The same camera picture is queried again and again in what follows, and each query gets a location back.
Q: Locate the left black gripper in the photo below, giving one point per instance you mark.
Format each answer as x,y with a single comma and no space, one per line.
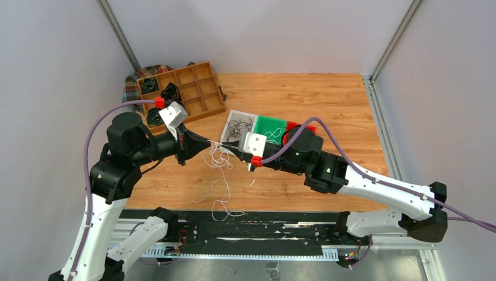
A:
189,143

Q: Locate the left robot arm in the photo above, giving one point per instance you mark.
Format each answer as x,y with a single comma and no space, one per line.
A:
110,183

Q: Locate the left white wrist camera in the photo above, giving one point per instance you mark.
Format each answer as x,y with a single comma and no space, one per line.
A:
173,116

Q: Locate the green plastic bin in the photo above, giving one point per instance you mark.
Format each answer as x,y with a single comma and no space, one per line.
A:
272,128

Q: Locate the plaid cloth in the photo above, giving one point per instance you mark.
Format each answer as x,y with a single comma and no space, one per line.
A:
130,88

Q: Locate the red plastic bin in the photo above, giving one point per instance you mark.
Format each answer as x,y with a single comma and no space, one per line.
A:
291,125

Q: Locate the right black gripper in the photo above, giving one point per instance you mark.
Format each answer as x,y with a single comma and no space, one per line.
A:
233,147

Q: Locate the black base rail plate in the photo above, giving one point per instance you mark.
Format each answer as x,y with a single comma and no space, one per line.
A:
260,233

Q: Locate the white plastic bin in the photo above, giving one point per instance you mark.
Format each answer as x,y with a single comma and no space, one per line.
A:
237,123

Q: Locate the wooden compartment tray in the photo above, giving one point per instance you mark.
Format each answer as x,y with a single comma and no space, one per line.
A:
195,85

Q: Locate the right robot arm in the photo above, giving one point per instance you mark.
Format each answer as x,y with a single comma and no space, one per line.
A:
408,210

